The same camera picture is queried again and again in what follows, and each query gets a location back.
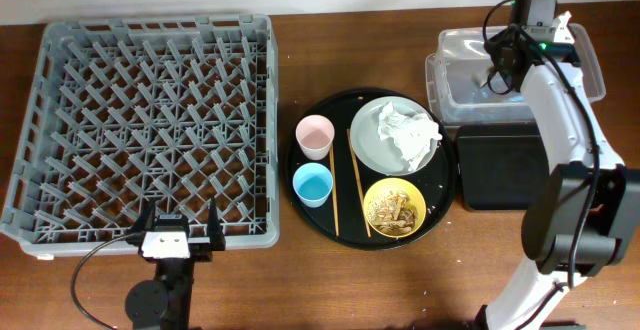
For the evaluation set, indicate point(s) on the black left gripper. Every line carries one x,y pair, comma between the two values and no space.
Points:
203,247

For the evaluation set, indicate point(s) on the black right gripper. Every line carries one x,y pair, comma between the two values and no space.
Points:
496,44

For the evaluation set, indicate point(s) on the white paper napkin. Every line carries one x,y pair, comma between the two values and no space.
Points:
412,135

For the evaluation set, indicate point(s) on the blue plastic cup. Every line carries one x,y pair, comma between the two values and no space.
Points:
312,184

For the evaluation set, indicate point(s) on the pink plastic cup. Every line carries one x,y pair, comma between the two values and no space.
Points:
314,135

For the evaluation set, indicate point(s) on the yellow bowl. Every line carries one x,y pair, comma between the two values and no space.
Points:
398,184

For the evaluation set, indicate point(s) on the food scraps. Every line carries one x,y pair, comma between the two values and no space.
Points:
392,214

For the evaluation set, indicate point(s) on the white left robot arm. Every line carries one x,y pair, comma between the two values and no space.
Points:
164,302

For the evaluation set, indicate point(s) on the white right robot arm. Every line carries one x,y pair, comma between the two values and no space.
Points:
587,213

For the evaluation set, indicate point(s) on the grey dishwasher rack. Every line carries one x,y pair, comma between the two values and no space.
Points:
181,112

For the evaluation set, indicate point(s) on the clear plastic bin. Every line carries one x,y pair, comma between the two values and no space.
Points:
453,94

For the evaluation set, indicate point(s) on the black rectangular tray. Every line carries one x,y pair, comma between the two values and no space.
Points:
502,166

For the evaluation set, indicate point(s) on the grey round plate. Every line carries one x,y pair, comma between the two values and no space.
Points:
383,156

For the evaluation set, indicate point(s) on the left wooden chopstick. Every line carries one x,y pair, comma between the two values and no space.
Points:
334,191

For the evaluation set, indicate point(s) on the wooden chopstick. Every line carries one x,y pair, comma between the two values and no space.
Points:
358,182
334,191

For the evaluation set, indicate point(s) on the right wooden chopstick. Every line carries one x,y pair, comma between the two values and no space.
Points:
358,182

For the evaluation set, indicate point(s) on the round black tray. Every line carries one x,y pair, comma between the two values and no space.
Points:
436,181

